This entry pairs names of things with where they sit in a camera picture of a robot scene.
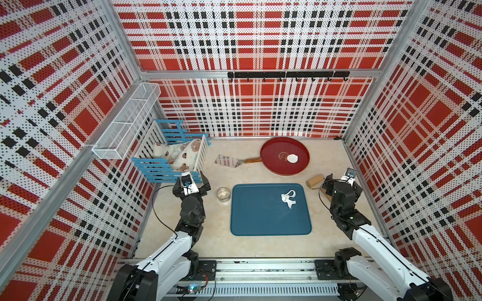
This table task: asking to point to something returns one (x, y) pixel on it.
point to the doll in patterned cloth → (181, 155)
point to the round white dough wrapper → (292, 158)
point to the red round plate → (274, 153)
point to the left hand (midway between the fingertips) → (193, 174)
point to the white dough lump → (285, 198)
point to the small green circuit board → (188, 289)
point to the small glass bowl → (223, 194)
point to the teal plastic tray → (259, 209)
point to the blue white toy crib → (166, 131)
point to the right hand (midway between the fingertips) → (343, 177)
